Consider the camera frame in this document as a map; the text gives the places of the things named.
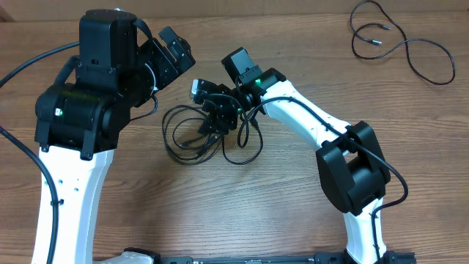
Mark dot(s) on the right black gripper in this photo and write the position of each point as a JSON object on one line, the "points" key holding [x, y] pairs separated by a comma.
{"points": [[220, 119]]}

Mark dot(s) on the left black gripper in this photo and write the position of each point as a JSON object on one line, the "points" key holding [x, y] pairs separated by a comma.
{"points": [[168, 71]]}

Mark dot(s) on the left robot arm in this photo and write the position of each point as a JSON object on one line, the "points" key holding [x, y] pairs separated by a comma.
{"points": [[120, 66]]}

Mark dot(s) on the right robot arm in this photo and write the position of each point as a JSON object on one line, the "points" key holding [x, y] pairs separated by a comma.
{"points": [[352, 169]]}

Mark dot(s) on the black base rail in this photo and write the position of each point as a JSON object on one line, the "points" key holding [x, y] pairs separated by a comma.
{"points": [[137, 255]]}

